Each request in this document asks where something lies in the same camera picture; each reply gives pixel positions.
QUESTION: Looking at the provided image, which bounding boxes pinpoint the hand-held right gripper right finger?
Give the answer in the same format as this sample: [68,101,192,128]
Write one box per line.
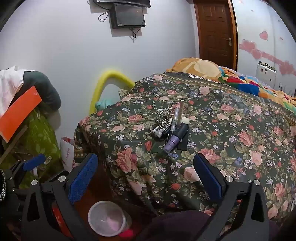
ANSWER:
[194,153,271,241]

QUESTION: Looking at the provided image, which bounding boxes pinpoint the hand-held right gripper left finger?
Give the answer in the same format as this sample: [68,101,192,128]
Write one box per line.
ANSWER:
[21,153,99,241]

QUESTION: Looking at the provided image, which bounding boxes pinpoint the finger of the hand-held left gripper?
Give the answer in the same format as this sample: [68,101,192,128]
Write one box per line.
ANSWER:
[7,154,46,186]

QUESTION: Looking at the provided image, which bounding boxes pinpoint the white earphones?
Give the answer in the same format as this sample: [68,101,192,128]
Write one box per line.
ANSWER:
[151,107,179,140]

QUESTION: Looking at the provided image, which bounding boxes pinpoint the wooden slat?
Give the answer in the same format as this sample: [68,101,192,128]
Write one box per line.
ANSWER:
[0,127,28,164]

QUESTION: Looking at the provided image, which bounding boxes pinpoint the green leaf print cloth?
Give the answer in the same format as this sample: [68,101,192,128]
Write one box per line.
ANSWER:
[0,108,63,181]

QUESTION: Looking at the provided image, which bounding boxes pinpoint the white red printed plastic bag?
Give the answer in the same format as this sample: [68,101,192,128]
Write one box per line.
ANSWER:
[60,137,76,172]

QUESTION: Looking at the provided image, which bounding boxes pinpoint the black wallet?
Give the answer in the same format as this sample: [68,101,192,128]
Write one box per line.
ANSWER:
[178,125,189,151]

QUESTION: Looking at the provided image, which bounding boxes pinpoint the clear plastic container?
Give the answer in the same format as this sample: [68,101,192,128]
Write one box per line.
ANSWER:
[88,200,132,237]

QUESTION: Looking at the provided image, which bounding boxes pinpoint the orange flat board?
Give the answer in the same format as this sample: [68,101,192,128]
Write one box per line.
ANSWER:
[0,85,43,143]

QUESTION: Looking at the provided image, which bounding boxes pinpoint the dark maroon clothing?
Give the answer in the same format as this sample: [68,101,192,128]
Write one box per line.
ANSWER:
[136,210,278,241]

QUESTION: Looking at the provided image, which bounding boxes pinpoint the silver black pen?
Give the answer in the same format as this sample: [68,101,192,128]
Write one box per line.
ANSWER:
[167,108,180,143]

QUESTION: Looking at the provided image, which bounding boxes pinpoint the dark floral bedsheet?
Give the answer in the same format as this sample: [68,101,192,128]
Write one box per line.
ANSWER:
[74,72,296,234]

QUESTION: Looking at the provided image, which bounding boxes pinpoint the pink round object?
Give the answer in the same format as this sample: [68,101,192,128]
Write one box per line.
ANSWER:
[119,228,135,238]

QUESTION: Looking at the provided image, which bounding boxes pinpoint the beige cosmetic stick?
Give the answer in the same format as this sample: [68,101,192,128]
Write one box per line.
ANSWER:
[178,100,185,126]

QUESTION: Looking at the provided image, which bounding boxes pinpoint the dark green cushion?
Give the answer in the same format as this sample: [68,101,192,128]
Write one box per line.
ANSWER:
[17,71,62,110]

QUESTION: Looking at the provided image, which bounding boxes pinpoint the teal cloth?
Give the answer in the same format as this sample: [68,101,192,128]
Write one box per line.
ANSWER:
[95,99,114,111]

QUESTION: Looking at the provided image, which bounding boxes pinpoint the white cloth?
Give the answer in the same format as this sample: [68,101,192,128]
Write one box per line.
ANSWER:
[0,66,35,118]

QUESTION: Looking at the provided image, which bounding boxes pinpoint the yellow foam tube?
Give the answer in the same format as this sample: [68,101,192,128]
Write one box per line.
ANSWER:
[89,70,136,115]

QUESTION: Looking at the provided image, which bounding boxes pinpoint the orange printed blanket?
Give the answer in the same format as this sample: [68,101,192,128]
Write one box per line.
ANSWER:
[165,57,296,107]

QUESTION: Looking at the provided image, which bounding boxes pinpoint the brown wooden door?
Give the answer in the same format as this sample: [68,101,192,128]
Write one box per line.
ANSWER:
[193,0,238,70]

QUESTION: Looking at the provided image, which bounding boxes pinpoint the braided black white cord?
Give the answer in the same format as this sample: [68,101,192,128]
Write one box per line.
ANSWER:
[0,169,6,202]

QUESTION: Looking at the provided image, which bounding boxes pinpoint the white wall box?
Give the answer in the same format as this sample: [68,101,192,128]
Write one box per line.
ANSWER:
[256,61,277,88]

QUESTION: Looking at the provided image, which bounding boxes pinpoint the pink heart wall stickers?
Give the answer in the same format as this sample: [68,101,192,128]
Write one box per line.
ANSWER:
[238,30,296,77]

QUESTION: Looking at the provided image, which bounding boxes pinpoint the black cable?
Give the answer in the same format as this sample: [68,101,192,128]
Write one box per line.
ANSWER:
[130,27,142,39]
[98,9,112,22]

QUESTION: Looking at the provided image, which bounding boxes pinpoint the black wall speaker box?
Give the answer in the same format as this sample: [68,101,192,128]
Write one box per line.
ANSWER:
[109,3,146,29]

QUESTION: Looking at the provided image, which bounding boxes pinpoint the black wall television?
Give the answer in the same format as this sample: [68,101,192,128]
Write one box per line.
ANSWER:
[92,0,151,8]

